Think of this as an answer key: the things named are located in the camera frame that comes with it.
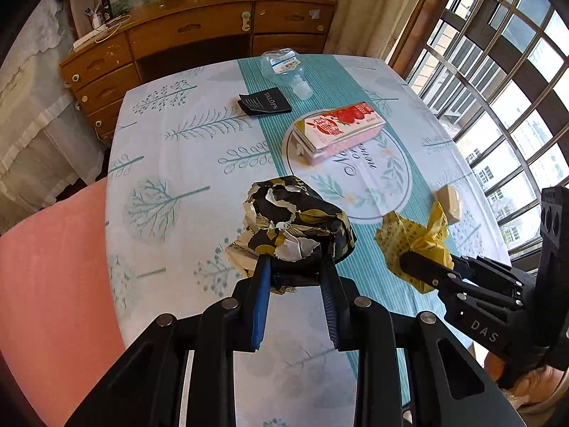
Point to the small tan box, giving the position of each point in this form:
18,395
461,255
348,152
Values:
450,202

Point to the beige curtain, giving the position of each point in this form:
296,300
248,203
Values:
369,9

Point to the red and pink drink carton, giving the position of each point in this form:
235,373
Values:
338,126

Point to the white power strip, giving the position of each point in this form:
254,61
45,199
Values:
89,39

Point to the black card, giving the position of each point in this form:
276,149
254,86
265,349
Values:
264,100

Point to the metal window grille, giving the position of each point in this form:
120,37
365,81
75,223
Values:
498,42

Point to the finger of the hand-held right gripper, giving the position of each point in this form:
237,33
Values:
422,264
498,273

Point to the black and gold wrapper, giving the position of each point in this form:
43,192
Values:
302,213

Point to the person's right hand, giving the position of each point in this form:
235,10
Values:
540,382

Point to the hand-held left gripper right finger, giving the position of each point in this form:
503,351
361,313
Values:
331,307

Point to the yellow wrapper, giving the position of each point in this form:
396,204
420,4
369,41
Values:
400,235

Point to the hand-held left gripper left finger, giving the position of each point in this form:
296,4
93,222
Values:
262,302

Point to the printed tablecloth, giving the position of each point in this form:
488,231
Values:
178,164

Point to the pink padded chair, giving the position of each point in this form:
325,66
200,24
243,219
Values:
53,298

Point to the clear plastic bottle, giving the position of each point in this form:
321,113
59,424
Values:
284,66

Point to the wooden desk with drawers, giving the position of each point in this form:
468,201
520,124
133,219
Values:
191,26

